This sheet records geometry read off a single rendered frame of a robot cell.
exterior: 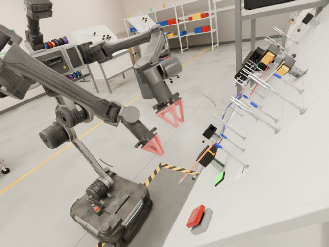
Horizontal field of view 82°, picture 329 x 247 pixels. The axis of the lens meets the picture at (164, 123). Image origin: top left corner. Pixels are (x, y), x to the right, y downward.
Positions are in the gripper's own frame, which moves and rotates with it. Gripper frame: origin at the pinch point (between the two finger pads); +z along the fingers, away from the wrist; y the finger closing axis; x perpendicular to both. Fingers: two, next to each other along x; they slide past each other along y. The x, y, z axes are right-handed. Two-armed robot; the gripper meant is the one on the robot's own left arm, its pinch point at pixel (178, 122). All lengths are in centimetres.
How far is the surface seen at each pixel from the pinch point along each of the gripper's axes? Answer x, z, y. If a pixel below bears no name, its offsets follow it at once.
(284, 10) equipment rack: -51, -18, 84
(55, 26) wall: 483, -427, 479
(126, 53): 261, -180, 437
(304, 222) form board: -25.6, 13.4, -33.4
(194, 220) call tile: -2.4, 19.3, -23.2
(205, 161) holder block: -1.8, 15.8, -1.0
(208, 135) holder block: 6.4, 18.2, 34.6
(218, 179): -5.4, 20.2, -6.5
